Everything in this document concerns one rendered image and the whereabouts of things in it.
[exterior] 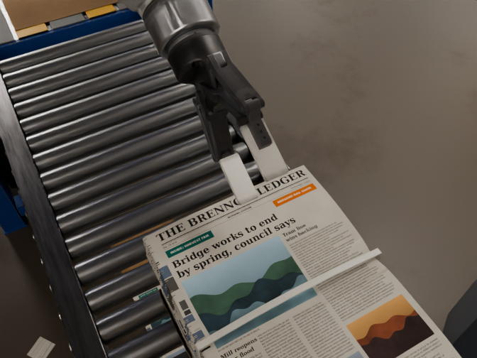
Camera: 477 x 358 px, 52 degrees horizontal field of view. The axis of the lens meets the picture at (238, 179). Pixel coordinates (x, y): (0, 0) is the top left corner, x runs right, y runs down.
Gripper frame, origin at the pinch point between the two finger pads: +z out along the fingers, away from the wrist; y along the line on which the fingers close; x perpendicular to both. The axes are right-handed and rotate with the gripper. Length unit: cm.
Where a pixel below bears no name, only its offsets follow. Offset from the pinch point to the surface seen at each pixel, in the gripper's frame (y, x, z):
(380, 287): 4.0, -10.8, 19.4
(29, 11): 83, 13, -86
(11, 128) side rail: 62, 29, -43
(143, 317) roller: 35.3, 18.6, 10.1
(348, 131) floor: 141, -101, -22
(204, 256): 11.1, 8.2, 5.3
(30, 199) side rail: 51, 30, -22
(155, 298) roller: 35.6, 15.4, 8.0
